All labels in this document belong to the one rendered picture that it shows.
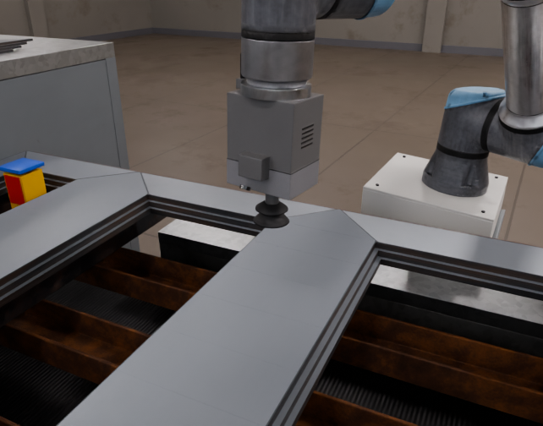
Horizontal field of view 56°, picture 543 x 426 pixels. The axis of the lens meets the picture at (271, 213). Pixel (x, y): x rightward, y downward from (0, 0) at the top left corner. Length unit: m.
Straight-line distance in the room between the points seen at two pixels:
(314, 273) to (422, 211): 0.49
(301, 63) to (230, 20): 10.36
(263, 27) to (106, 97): 1.10
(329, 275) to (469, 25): 8.63
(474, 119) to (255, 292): 0.68
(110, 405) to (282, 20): 0.41
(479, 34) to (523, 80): 8.21
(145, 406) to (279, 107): 0.32
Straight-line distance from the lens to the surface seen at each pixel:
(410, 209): 1.18
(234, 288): 0.69
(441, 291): 1.03
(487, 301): 1.04
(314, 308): 0.66
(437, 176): 1.23
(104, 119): 1.57
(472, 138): 1.19
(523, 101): 1.07
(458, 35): 9.29
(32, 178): 1.12
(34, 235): 0.91
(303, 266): 0.74
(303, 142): 0.54
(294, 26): 0.51
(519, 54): 1.01
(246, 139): 0.55
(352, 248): 0.80
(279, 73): 0.51
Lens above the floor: 1.23
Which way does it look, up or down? 26 degrees down
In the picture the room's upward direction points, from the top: straight up
